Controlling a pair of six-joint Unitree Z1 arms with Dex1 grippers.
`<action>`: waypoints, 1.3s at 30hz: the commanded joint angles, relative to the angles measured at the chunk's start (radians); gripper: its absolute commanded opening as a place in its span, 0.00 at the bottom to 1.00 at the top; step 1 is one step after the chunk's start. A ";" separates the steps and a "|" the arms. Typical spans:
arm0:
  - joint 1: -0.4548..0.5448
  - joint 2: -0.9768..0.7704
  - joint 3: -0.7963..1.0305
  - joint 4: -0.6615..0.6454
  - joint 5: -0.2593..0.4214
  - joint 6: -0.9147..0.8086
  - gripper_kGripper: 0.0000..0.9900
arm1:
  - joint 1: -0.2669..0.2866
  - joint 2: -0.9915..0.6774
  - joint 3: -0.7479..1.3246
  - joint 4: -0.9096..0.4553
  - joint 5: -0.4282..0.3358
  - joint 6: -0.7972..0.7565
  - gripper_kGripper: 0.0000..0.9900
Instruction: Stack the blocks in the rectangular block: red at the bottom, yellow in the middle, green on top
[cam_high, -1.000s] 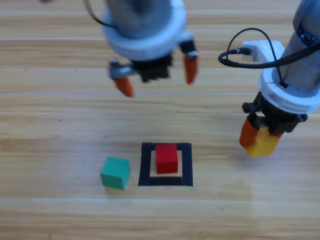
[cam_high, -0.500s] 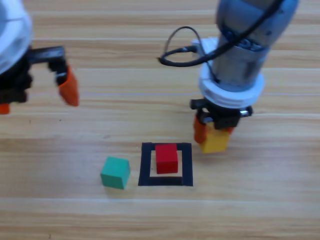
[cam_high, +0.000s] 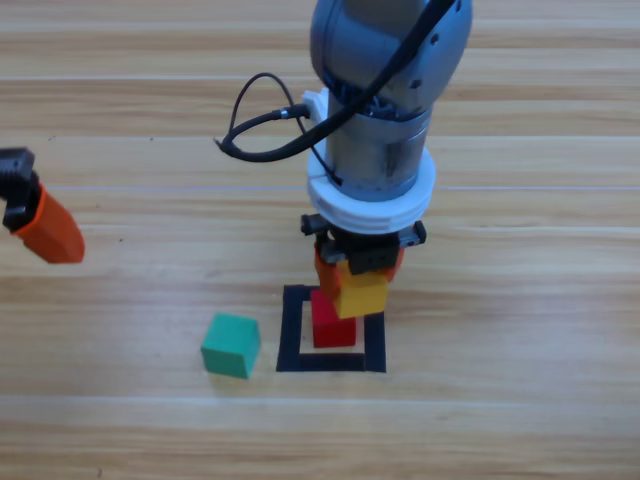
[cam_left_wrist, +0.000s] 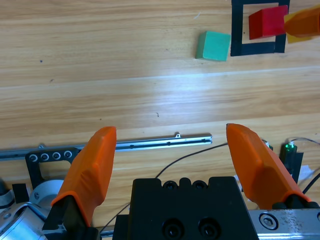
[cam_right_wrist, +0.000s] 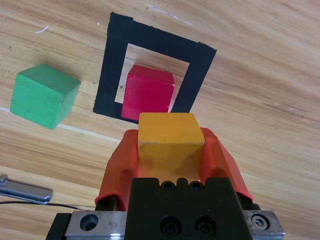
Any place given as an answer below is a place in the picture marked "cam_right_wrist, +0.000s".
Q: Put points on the small metal bar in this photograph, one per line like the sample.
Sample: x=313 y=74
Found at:
x=25 y=190

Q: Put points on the black tape square outline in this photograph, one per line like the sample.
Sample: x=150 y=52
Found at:
x=155 y=37

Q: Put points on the green wooden block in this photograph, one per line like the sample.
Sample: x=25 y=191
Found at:
x=40 y=97

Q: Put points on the red wooden block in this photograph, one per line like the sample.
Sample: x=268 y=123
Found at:
x=147 y=92

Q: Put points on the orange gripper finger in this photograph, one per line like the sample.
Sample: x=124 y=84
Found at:
x=220 y=162
x=120 y=162

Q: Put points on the yellow wooden block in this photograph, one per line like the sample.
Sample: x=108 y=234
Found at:
x=170 y=140

